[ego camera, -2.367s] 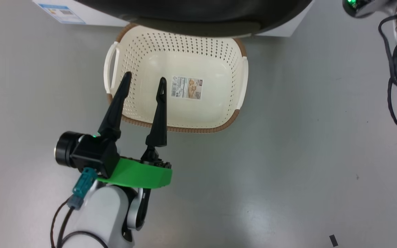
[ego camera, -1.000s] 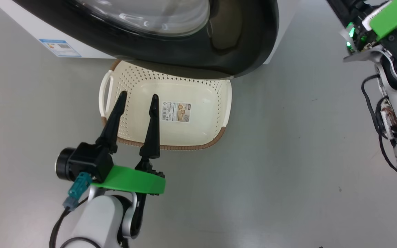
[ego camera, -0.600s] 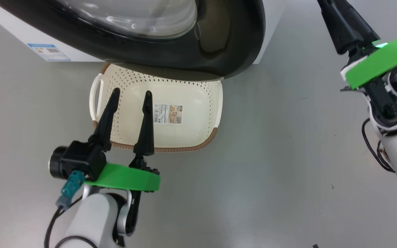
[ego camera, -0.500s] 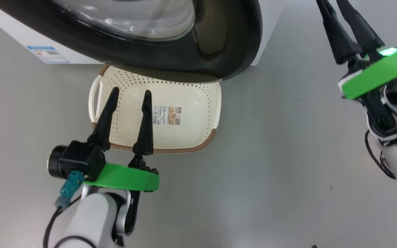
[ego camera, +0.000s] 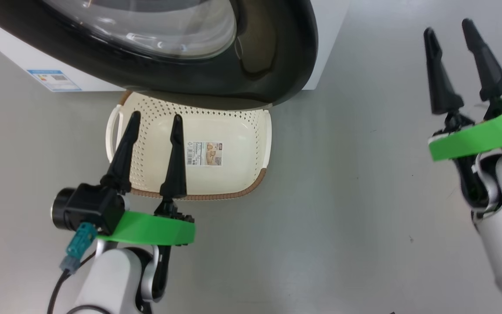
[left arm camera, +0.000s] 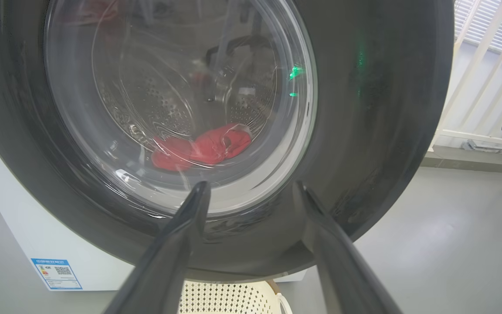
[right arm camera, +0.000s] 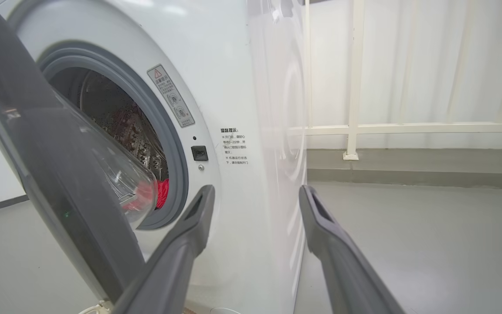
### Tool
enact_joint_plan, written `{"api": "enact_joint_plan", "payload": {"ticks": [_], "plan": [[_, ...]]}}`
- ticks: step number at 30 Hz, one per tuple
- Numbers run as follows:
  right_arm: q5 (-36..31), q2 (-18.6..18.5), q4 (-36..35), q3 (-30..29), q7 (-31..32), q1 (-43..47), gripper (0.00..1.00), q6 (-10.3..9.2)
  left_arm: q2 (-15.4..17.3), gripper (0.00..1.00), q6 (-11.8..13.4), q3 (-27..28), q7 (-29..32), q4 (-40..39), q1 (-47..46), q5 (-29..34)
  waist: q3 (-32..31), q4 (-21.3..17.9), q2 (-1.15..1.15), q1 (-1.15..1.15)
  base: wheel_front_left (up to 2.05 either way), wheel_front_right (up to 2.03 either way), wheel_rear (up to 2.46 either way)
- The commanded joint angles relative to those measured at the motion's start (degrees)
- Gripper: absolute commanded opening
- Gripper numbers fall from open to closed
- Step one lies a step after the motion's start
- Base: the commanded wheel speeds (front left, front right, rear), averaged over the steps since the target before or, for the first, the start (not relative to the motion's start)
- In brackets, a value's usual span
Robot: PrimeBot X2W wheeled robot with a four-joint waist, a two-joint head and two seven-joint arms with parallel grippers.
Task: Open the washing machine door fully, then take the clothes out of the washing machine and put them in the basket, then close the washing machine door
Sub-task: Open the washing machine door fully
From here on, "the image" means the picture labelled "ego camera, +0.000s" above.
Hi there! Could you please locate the black round glass door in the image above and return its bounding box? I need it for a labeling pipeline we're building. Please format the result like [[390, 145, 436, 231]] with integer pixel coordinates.
[[0, 0, 319, 110]]

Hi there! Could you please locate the cream basket brown rim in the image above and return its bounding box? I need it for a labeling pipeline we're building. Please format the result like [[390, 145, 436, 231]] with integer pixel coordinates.
[[105, 91, 273, 201]]

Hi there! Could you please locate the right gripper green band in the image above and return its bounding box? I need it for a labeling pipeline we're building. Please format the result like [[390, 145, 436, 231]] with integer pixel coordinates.
[[423, 18, 502, 162]]

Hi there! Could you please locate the blue energy label sticker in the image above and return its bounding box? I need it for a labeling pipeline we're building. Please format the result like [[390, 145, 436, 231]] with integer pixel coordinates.
[[27, 68, 82, 92]]

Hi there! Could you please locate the basket product label sticker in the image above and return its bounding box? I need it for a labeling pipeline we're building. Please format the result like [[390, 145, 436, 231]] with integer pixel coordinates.
[[185, 140, 225, 167]]

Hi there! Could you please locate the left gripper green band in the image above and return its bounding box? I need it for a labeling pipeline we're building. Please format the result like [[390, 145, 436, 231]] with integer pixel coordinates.
[[97, 111, 196, 247]]

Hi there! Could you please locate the left arm cable teal connector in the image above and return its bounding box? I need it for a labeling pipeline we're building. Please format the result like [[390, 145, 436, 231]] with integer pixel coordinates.
[[47, 222, 99, 314]]

